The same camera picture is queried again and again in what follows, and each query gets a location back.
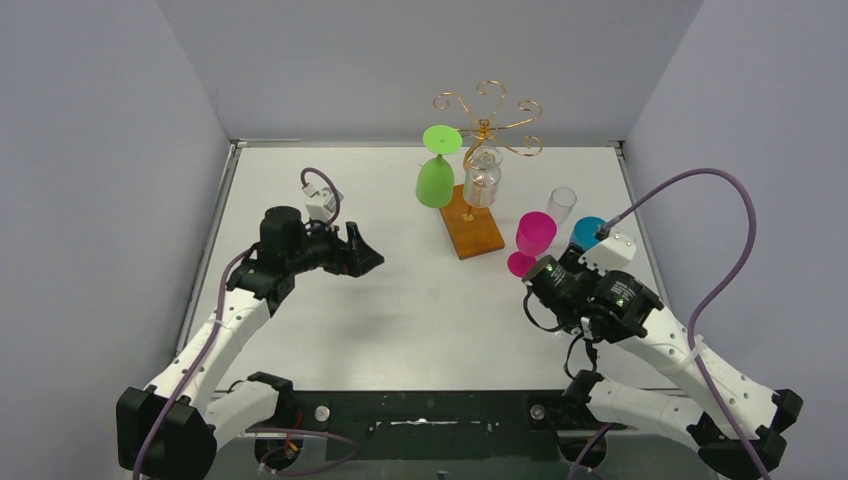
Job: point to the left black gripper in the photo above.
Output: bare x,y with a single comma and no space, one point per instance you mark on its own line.
346,250

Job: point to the green plastic wine glass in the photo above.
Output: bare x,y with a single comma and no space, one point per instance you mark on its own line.
435,181

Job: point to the clear patterned wine glass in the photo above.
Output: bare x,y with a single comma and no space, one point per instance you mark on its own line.
483,176

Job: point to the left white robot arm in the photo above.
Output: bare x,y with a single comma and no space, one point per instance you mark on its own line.
173,427

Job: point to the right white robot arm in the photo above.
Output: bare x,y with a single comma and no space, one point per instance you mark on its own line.
734,424

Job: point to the pink plastic wine glass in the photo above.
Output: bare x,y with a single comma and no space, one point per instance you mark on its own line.
535,233

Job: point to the clear tall flute glass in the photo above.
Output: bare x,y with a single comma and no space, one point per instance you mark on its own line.
560,204

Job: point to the blue plastic wine glass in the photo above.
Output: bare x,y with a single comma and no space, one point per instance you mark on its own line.
584,232

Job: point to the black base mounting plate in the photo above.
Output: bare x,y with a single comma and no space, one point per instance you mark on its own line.
428,434

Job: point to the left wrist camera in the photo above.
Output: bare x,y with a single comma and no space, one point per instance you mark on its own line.
322,204

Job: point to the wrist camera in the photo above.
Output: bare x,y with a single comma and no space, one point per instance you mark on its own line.
614,252
322,204

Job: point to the gold wire glass rack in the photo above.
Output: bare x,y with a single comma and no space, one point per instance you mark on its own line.
471,226

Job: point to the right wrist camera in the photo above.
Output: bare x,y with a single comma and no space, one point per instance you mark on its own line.
614,252

